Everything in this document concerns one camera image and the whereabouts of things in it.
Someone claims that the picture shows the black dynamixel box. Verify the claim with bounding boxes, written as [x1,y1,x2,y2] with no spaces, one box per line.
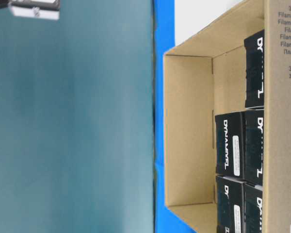
[8,0,61,20]
[244,183,262,233]
[245,110,264,185]
[215,111,245,180]
[216,175,245,233]
[244,30,265,109]

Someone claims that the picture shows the brown cardboard box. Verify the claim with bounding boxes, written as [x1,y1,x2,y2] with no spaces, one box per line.
[163,0,291,233]

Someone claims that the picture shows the black Dynamixel box middle rear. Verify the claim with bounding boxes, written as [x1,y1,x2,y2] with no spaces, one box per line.
[245,110,264,185]

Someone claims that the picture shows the blue cloth mat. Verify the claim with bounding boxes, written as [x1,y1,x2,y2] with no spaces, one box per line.
[153,0,178,233]

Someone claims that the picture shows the black Dynamixel box bottom front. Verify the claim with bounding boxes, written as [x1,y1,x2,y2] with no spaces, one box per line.
[216,175,245,233]

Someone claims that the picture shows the black Dynamixel box top front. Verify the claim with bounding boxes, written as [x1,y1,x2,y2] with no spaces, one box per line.
[8,0,61,20]

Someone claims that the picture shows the black Dynamixel box middle front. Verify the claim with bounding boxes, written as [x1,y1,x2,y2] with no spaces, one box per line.
[215,111,245,180]

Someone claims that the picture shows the teal blurred foreground panel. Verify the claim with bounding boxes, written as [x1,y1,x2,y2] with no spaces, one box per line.
[0,0,154,233]

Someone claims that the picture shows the black Dynamixel box top rear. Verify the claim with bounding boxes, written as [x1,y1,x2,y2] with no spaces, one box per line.
[244,30,265,109]

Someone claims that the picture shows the black Dynamixel box bottom rear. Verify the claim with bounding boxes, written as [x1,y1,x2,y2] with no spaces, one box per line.
[244,183,262,233]

